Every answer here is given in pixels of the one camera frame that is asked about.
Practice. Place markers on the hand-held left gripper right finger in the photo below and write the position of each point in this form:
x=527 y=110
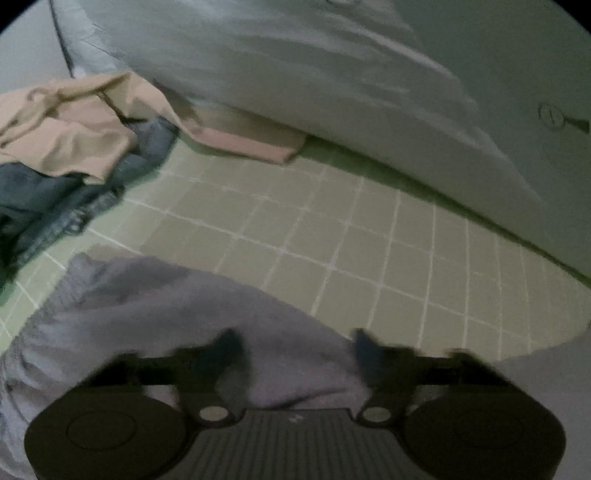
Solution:
x=369 y=355

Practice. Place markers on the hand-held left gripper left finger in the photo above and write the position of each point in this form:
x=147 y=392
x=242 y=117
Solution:
x=228 y=353

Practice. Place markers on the grey garment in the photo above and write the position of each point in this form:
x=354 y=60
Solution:
x=161 y=314

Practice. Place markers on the blue jeans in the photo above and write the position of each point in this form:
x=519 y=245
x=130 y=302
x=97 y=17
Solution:
x=46 y=198

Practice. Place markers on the beige garment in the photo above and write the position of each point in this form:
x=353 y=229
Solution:
x=69 y=138

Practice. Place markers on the pale blue carrot print duvet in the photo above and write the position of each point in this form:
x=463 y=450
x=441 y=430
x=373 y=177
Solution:
x=323 y=69

